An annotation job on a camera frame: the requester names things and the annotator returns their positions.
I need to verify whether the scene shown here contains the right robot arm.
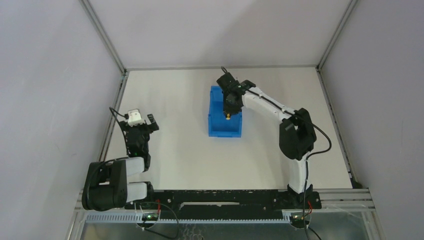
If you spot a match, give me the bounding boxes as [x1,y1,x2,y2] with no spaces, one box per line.
[216,72,317,208]

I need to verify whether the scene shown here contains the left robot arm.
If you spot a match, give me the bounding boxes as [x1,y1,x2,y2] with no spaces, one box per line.
[81,110,159,212]

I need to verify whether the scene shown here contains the blue plastic bin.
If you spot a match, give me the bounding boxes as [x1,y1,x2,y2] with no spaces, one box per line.
[207,85,243,138]

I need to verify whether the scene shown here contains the left controller board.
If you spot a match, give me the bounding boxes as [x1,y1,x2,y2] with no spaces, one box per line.
[142,213,160,222]

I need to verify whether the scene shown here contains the controller board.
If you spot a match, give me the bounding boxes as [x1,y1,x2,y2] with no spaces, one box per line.
[289,215,309,229]
[142,213,160,222]

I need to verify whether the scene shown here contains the right controller board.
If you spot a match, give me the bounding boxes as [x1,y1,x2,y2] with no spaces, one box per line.
[289,215,309,229]

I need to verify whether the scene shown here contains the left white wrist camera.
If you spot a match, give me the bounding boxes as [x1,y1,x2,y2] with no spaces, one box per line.
[127,109,145,127]

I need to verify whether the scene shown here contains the left aluminium frame rail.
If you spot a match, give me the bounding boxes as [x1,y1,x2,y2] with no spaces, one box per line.
[97,70,129,162]

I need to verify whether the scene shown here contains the aluminium frame rail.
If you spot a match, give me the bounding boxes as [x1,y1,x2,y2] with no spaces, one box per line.
[315,67,364,189]
[97,70,129,162]

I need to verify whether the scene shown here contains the white cable duct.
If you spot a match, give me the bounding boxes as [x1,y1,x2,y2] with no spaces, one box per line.
[85,212,291,224]

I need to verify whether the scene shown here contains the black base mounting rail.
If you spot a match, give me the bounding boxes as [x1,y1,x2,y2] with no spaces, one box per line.
[124,189,322,219]

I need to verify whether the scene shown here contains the right aluminium frame rail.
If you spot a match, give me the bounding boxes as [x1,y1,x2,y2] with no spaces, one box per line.
[315,67,364,189]

